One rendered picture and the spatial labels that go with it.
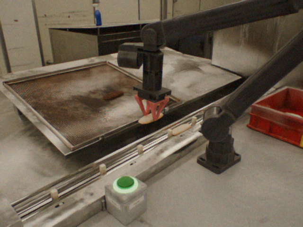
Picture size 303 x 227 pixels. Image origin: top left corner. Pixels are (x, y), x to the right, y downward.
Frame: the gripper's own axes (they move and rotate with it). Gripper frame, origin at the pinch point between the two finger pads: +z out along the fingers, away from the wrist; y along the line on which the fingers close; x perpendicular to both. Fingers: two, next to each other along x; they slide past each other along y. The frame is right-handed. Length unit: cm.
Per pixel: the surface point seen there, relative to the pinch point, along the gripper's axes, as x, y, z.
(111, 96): 5.6, -26.1, 2.5
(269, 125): 36.0, 24.8, 6.4
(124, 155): -10.7, -0.1, 9.7
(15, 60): 85, -335, 58
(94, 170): -21.2, -0.6, 9.9
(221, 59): 81, -21, -2
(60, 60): 102, -240, 44
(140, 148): -6.4, 2.1, 7.9
